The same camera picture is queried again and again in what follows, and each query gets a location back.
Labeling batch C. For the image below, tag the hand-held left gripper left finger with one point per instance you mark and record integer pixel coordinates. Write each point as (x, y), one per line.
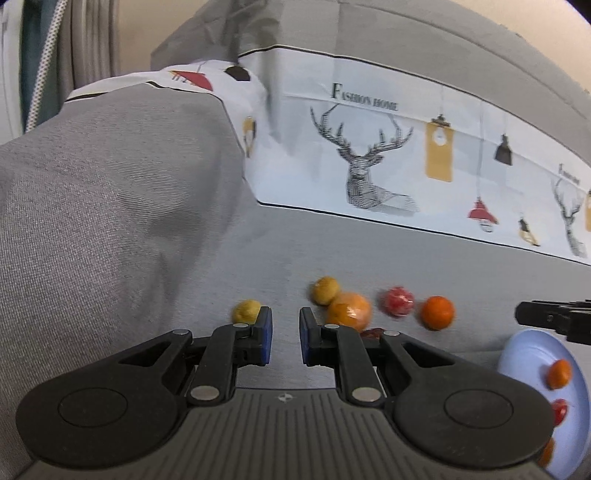
(265, 334)

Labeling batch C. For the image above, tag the plastic-wrapped orange mandarin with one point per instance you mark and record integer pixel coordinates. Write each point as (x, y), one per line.
(349, 311)
(547, 452)

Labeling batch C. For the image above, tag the grey curtain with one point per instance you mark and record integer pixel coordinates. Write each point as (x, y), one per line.
(92, 41)

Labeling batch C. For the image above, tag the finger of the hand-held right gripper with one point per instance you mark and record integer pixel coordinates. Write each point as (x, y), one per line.
(535, 314)
(575, 328)

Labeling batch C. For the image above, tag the plastic-wrapped red fruit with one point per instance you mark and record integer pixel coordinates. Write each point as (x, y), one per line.
(559, 411)
(397, 301)

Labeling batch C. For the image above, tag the bare orange mandarin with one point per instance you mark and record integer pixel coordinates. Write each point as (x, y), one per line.
(437, 313)
(559, 374)

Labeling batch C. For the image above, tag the small yellow fruit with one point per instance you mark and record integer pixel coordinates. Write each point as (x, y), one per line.
(326, 290)

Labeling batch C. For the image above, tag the light blue plate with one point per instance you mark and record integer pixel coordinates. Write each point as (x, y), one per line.
(526, 364)

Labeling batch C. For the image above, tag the small yellow-green fruit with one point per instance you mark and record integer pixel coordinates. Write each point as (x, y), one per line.
(246, 311)

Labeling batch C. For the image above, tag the teal cloth with dotted edge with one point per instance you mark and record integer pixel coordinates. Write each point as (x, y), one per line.
(37, 55)

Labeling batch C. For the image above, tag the dark red jujube date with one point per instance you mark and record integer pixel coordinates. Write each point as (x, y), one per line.
(371, 332)

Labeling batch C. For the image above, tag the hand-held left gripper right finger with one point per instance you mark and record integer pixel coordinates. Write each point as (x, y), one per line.
(307, 337)

